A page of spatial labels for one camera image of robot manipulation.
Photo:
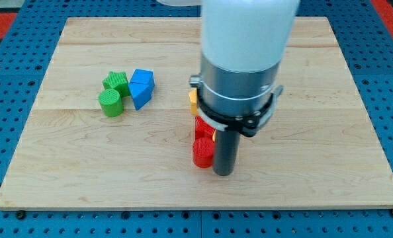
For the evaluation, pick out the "yellow heart block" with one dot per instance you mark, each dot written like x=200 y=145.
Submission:
x=214 y=136

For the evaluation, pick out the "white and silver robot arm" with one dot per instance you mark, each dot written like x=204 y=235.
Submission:
x=242 y=45

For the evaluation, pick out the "red star block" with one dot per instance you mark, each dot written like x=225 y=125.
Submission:
x=202 y=129

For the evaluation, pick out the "green star block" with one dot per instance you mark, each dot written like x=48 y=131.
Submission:
x=117 y=81

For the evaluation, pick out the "red cylinder block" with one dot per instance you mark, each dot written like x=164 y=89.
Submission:
x=203 y=152

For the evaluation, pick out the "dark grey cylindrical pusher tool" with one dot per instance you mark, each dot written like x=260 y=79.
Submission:
x=225 y=153

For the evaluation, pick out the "blue triangular block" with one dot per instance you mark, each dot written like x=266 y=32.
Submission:
x=141 y=94

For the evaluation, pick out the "blue cube block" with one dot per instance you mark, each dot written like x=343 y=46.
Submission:
x=143 y=76

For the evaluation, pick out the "green cylinder block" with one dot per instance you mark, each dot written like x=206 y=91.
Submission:
x=111 y=102

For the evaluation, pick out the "wooden board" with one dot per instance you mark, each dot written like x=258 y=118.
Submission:
x=319 y=151

